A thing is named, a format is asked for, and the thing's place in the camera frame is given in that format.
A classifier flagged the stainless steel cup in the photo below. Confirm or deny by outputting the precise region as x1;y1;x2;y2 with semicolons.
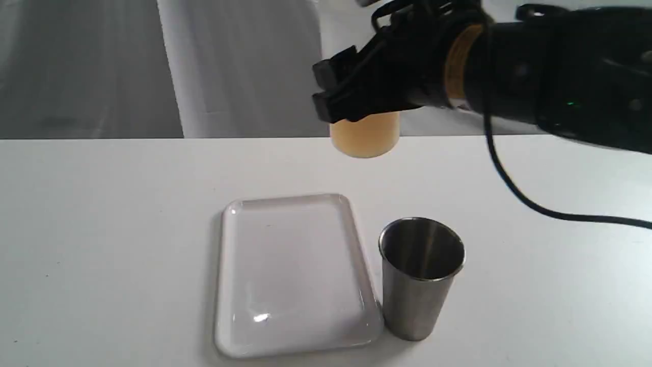
378;217;466;342

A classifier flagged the black cable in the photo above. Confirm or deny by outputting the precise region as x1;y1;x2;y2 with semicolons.
371;0;652;230

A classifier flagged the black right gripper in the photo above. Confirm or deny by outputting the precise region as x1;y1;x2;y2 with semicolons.
312;1;490;124

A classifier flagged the translucent plastic squeeze bottle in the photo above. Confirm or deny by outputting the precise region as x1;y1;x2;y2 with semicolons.
329;112;400;159

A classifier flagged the white rectangular plastic tray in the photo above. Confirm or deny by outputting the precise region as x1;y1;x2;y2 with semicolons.
213;193;384;359

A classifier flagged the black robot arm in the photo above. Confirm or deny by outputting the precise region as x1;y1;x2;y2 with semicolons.
312;1;651;153

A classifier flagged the grey fabric backdrop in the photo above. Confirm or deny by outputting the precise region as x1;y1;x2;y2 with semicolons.
0;0;652;144

